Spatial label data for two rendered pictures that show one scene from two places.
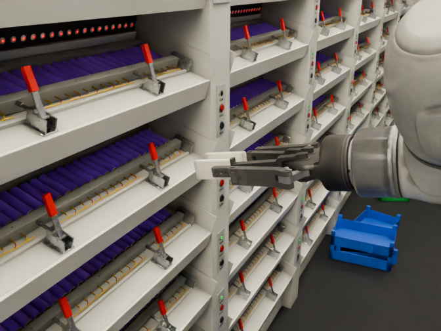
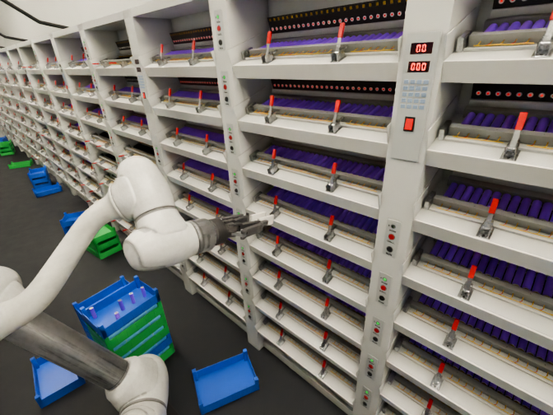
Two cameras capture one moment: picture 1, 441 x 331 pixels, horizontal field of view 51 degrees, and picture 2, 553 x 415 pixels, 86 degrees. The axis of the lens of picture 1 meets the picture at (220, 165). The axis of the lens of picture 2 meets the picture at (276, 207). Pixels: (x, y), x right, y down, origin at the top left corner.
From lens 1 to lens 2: 1.24 m
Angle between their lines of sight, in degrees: 94
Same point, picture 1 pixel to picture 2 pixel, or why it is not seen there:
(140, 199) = (312, 232)
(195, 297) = (356, 333)
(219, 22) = (399, 174)
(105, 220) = (292, 224)
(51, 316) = (282, 241)
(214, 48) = (389, 190)
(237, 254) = (418, 373)
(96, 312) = (290, 258)
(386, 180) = not seen: hidden behind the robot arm
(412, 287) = not seen: outside the picture
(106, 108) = (299, 179)
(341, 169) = not seen: hidden behind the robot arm
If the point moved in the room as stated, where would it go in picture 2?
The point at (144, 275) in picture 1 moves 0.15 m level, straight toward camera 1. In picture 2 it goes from (316, 272) to (278, 271)
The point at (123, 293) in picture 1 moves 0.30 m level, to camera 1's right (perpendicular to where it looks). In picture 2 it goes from (302, 265) to (285, 320)
